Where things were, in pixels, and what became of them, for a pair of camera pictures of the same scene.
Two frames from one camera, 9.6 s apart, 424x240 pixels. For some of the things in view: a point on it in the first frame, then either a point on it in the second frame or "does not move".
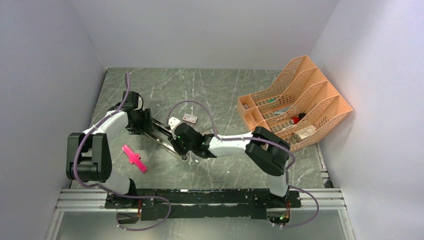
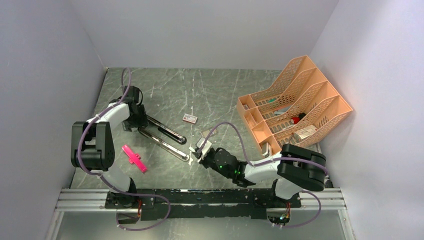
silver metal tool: x=184 y=157 does not move
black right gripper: x=175 y=142 -> x=203 y=161
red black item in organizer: x=295 y=119 does not move
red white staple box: x=190 y=118 does not move
